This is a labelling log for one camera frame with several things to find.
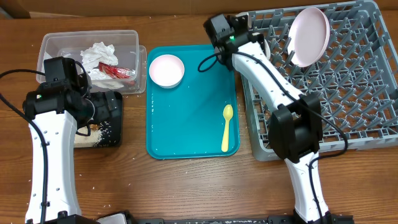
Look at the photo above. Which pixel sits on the grey dishwasher rack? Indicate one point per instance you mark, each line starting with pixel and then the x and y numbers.
pixel 355 79

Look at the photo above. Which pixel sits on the pink round plate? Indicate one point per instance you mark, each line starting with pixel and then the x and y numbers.
pixel 309 36

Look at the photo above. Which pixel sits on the pink bowl with nuts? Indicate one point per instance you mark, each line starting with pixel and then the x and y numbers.
pixel 166 71

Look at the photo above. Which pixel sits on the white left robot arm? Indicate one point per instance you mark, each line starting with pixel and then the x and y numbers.
pixel 57 109

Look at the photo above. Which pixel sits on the black plastic tray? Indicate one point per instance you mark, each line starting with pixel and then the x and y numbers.
pixel 115 130

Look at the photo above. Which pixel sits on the teal serving tray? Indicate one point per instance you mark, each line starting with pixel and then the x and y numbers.
pixel 186 121

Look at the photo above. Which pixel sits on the yellow plastic spoon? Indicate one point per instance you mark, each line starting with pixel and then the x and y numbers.
pixel 227 114

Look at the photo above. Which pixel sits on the red snack wrapper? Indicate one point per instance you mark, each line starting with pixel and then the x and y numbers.
pixel 116 72

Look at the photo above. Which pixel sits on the white napkin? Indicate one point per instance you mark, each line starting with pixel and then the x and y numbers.
pixel 91 59

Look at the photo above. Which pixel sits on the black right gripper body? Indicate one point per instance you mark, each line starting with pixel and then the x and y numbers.
pixel 262 46

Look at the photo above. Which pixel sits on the clear plastic waste bin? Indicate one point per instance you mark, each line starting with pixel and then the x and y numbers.
pixel 130 54

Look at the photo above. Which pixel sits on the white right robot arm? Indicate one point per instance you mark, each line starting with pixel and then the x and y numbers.
pixel 295 124

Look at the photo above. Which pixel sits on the pale green bowl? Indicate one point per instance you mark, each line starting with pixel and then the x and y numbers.
pixel 263 43

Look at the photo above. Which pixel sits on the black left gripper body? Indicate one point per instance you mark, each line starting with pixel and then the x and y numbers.
pixel 102 112

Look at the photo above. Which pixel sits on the white rice pile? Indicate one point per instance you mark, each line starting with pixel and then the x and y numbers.
pixel 91 138

